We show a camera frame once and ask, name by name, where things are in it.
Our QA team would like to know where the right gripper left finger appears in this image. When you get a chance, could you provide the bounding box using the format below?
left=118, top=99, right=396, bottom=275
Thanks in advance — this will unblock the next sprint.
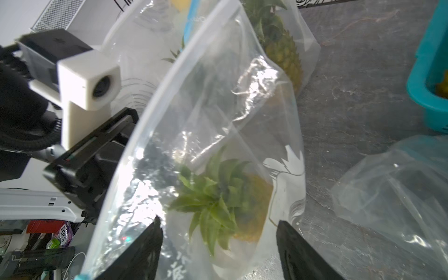
left=96, top=217, right=163, bottom=280

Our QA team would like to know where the teal plastic basket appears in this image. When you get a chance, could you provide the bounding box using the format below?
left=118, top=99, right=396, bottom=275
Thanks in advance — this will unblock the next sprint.
left=406, top=1, right=448, bottom=134

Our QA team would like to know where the clear zip-top bag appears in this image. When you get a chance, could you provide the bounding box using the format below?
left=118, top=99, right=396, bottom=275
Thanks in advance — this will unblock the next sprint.
left=331, top=135, right=448, bottom=270
left=78, top=1, right=306, bottom=280

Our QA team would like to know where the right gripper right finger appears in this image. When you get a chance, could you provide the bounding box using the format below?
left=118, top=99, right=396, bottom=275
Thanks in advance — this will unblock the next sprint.
left=276, top=220, right=344, bottom=280

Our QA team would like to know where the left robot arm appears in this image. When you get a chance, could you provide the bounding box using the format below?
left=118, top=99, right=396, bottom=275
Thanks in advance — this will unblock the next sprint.
left=1, top=44, right=138, bottom=223

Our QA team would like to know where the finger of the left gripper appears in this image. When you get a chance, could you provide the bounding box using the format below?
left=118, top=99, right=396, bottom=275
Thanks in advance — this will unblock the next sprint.
left=52, top=107, right=139, bottom=168

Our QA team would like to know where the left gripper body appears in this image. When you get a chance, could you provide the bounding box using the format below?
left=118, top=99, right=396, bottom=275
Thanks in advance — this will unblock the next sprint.
left=43, top=140, right=127, bottom=222

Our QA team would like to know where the rear blue-zip clear bag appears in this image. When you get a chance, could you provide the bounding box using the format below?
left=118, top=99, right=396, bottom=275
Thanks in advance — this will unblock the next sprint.
left=101, top=0, right=322, bottom=116

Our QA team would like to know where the yellow pineapple green crown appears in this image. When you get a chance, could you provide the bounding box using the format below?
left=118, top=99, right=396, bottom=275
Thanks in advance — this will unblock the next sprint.
left=435, top=70, right=448, bottom=99

